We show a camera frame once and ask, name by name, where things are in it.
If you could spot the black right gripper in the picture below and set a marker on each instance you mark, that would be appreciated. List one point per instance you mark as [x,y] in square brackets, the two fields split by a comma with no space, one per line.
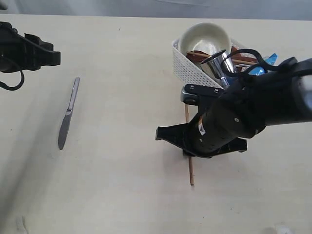
[203,136]

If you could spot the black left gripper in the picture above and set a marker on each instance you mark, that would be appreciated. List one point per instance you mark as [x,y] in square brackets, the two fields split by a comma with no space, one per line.
[26,52]

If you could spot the silver table knife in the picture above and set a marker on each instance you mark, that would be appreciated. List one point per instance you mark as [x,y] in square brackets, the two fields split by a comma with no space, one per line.
[63,132]

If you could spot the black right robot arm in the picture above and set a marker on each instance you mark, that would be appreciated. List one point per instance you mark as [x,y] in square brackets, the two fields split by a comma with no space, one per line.
[227,118]

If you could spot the shiny steel cup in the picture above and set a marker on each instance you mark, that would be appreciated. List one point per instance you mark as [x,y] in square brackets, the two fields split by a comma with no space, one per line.
[212,66]

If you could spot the white plastic woven basket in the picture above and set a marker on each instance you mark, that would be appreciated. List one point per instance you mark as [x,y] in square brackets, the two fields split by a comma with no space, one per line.
[189,72]

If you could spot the white ceramic bowl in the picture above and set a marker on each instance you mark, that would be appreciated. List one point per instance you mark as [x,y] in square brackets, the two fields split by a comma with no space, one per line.
[205,30]

